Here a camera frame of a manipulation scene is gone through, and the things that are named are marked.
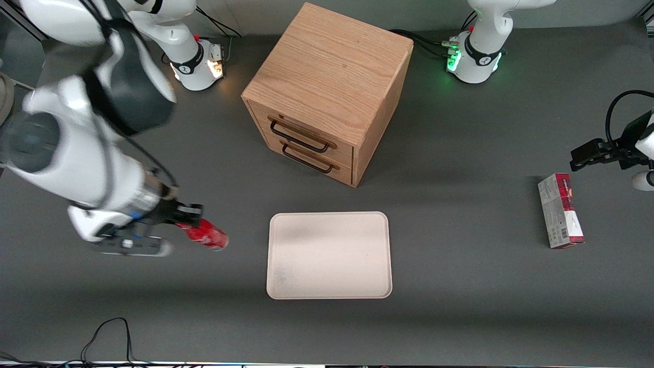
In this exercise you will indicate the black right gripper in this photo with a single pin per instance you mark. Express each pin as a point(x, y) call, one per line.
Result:
point(167, 211)

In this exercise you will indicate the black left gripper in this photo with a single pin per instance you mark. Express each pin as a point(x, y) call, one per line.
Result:
point(624, 148)

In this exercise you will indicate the red soda can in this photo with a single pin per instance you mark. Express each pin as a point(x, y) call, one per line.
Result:
point(208, 236)

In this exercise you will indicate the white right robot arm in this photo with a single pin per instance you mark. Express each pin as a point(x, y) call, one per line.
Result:
point(76, 153)

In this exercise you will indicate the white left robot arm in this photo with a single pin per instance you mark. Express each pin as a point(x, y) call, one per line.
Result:
point(477, 56)

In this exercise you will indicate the cream rectangular tray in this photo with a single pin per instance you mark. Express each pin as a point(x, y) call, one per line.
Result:
point(329, 255)

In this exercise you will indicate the grey and red carton box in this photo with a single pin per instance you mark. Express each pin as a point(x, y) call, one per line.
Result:
point(561, 212)

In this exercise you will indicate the wooden drawer front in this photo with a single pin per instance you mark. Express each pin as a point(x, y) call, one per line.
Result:
point(306, 130)
point(317, 163)

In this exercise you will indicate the wooden drawer cabinet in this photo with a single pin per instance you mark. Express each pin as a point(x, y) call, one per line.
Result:
point(327, 76)

